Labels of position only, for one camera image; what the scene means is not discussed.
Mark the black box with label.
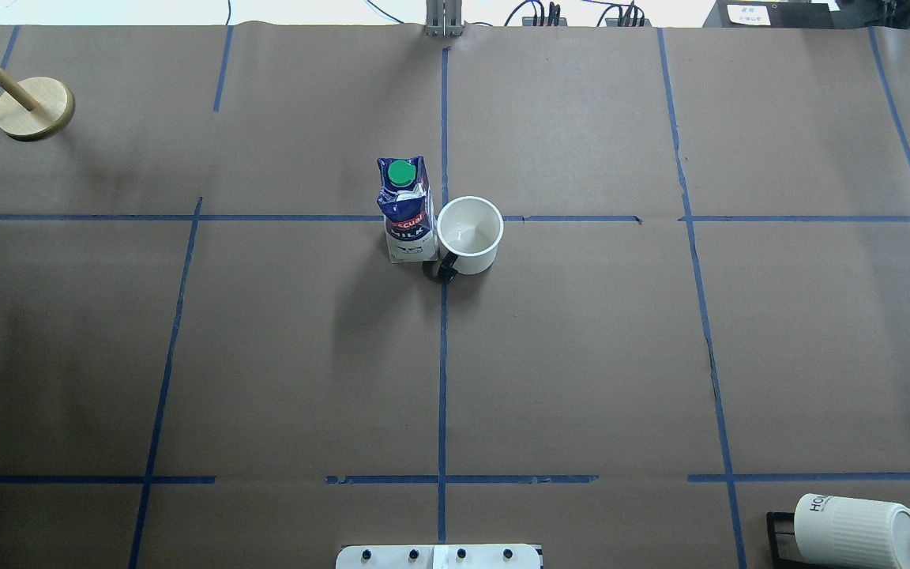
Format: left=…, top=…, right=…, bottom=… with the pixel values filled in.
left=703, top=1, right=880, bottom=29

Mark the white ribbed HOME mug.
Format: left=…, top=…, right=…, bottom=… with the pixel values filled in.
left=793, top=493, right=910, bottom=568

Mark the wooden mug tree stand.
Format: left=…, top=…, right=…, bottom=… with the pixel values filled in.
left=0, top=65, right=75, bottom=141

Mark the blue white milk carton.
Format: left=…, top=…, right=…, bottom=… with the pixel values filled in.
left=377, top=156, right=439, bottom=264

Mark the white mug black handle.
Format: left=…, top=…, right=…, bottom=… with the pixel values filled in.
left=422, top=197, right=503, bottom=285

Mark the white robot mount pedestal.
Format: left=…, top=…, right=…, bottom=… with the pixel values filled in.
left=335, top=543, right=544, bottom=568

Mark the black power strip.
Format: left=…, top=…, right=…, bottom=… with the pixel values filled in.
left=505, top=1, right=652, bottom=28

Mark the black wire dish rack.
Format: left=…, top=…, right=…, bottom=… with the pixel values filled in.
left=765, top=511, right=821, bottom=568

